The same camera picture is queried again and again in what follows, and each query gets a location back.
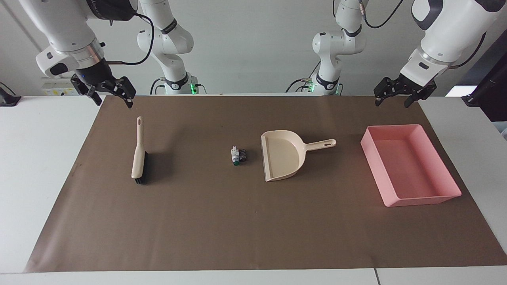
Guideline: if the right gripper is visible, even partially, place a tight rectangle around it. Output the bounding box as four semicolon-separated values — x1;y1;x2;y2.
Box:
71;59;137;109

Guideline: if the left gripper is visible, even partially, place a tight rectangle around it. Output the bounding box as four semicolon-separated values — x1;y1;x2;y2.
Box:
374;74;437;108

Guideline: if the black stand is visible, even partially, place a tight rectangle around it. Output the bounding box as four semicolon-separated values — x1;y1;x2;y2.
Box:
0;82;22;107
461;40;507;122

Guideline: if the beige brush with black bristles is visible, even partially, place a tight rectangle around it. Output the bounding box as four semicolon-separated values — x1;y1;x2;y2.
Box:
131;116;149;185

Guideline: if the pink plastic bin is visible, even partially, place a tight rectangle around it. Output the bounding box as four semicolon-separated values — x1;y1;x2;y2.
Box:
360;124;463;207

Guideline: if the beige plastic dustpan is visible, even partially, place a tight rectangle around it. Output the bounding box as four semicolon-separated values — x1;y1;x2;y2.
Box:
260;130;337;182

